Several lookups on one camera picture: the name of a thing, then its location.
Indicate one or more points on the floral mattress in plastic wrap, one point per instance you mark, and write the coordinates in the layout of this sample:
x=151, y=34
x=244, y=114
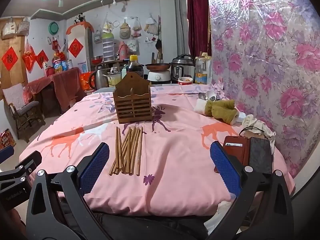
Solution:
x=262, y=55

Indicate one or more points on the green round plate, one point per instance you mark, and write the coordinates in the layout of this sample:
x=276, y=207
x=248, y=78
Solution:
x=53, y=27

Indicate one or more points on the copper frying pan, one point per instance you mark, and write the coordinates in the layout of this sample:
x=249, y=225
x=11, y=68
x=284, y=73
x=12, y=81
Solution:
x=157, y=66

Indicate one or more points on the steel pot with lid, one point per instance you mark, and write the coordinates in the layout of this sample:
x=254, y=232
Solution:
x=113, y=80

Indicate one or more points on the orange cooking oil bottle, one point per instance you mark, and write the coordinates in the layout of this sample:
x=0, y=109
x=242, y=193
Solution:
x=57, y=63

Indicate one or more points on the silver black pressure cooker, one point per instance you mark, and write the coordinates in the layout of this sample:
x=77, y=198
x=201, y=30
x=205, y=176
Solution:
x=182, y=67

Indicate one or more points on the stainless steel kettle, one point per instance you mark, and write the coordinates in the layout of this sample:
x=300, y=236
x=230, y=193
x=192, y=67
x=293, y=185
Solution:
x=100, y=80

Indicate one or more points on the beige hanging bag with heart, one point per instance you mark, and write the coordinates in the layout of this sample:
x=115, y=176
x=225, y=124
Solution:
x=125, y=31

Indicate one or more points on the panda plush toy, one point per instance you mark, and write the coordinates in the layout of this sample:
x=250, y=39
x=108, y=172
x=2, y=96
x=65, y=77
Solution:
x=79, y=18

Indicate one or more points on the red diamond paper on refrigerator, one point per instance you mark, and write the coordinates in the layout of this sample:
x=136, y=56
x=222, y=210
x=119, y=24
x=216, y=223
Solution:
x=75, y=48

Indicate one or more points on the white patterned cloth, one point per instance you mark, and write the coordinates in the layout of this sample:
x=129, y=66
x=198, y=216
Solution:
x=252, y=121

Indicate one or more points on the soy sauce bottle yellow cap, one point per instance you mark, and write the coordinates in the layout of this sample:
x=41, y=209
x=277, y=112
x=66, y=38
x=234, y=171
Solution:
x=135, y=66

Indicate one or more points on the red and white bowl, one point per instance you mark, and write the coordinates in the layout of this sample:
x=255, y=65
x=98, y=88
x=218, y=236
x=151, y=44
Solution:
x=185, y=81

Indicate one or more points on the small red diamond paper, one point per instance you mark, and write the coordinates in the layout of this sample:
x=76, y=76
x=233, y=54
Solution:
x=42, y=58

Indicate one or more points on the clear cooking oil bottle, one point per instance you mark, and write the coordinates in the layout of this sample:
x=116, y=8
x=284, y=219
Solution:
x=202, y=72

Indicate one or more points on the brown leather wallet case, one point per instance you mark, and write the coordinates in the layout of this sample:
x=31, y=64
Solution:
x=237, y=152

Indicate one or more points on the clear hanging handbag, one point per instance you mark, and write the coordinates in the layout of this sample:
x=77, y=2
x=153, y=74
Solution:
x=23, y=27

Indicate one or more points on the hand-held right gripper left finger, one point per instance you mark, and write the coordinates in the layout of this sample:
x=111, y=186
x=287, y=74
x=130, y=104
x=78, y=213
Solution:
x=96, y=167

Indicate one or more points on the orange red gift bag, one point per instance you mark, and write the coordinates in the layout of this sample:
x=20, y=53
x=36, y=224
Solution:
x=86, y=81

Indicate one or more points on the white refrigerator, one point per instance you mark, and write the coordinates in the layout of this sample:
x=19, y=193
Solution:
x=87, y=45

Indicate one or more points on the brown wooden chopstick holder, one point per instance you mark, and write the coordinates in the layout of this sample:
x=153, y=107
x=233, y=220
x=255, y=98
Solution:
x=132, y=92

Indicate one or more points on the dark red curtain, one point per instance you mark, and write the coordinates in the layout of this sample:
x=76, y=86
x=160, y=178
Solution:
x=197, y=17

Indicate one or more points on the red basin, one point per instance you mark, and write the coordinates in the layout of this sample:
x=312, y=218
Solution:
x=96, y=60

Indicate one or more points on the black phone case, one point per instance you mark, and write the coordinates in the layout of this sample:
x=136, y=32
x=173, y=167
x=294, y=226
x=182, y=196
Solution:
x=260, y=155

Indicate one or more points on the group of wooden chopsticks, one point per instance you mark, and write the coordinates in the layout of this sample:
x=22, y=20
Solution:
x=130, y=152

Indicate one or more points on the white hanging handbag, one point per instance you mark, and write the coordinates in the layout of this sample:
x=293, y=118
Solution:
x=8, y=28

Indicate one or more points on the white electric cooker base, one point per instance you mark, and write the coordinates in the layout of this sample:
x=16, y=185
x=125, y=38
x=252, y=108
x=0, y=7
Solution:
x=160, y=77

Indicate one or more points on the metal spoon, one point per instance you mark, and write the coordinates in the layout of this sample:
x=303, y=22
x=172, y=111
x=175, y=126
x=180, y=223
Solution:
x=201, y=95

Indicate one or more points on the pink thermos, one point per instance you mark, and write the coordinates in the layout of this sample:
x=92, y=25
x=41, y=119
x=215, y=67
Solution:
x=123, y=51

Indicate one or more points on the pink deer print bedsheet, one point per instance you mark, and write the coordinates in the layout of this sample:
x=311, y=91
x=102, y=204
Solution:
x=180, y=155

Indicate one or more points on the red gift box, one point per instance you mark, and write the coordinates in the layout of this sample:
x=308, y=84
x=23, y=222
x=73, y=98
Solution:
x=7, y=140

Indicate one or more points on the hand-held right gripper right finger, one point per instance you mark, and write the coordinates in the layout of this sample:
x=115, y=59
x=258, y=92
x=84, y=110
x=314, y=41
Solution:
x=225, y=170

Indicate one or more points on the brown wooden door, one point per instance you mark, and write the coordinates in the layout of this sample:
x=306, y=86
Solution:
x=6, y=80

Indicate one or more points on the red diamond paper on door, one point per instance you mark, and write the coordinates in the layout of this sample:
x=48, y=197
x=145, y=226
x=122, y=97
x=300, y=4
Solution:
x=10, y=58

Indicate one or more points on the wicker chair with cushions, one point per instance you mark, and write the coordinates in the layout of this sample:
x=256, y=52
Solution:
x=25, y=107

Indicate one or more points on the table with red cloth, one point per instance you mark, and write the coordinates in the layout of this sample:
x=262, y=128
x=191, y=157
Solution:
x=65, y=85

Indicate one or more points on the stacked steamer with green lid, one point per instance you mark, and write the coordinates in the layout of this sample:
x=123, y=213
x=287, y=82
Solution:
x=108, y=48

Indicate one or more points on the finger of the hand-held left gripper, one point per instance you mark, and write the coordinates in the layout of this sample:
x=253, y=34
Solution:
x=28, y=163
x=6, y=155

